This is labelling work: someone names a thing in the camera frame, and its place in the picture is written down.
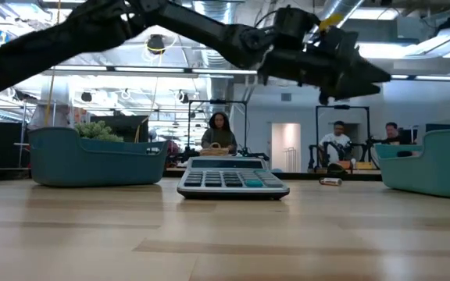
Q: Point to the wicker basket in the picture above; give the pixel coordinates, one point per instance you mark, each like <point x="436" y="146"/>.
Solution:
<point x="214" y="151"/>

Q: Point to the ribbed silver ventilation duct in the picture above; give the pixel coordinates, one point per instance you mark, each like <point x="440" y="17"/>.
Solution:
<point x="211" y="58"/>

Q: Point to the distant black gantry frame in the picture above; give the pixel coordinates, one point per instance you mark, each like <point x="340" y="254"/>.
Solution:
<point x="197" y="102"/>
<point x="342" y="106"/>

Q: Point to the long ceiling light bar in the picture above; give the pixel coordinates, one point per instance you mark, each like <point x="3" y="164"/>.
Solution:
<point x="424" y="77"/>
<point x="151" y="69"/>

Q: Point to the white fabric cover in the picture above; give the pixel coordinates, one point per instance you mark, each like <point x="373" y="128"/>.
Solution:
<point x="49" y="113"/>

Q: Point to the black ceiling lamp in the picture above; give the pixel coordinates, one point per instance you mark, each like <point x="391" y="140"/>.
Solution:
<point x="156" y="43"/>

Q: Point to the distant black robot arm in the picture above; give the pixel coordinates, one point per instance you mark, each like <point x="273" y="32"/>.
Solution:
<point x="254" y="154"/>
<point x="315" y="156"/>

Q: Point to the yellow tag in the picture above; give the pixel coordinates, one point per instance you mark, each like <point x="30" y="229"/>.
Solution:
<point x="331" y="21"/>

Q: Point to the green artificial succulent plant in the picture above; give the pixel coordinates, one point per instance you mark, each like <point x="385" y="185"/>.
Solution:
<point x="98" y="130"/>

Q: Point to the dark teal plastic bin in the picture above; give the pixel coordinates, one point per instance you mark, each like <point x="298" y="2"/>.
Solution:
<point x="92" y="168"/>

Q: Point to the silver desk calculator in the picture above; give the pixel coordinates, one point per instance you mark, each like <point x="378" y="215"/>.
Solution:
<point x="229" y="187"/>

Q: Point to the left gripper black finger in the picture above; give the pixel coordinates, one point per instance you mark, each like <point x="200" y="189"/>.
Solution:
<point x="358" y="91"/>
<point x="369" y="74"/>

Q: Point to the person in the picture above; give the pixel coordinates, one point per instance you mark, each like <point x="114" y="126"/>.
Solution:
<point x="336" y="140"/>
<point x="219" y="134"/>
<point x="392" y="130"/>

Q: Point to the silver black battery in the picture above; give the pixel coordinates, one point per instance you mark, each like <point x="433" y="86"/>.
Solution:
<point x="330" y="182"/>

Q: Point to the black monitor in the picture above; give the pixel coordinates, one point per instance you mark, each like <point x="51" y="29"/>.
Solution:
<point x="127" y="125"/>

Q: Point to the smooth silver ventilation duct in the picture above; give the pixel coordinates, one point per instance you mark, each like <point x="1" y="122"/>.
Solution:
<point x="342" y="6"/>

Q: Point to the light turquoise plastic bin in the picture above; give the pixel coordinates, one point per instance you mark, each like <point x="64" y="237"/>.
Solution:
<point x="436" y="171"/>

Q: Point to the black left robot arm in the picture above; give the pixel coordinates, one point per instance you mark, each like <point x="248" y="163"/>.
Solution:
<point x="53" y="43"/>

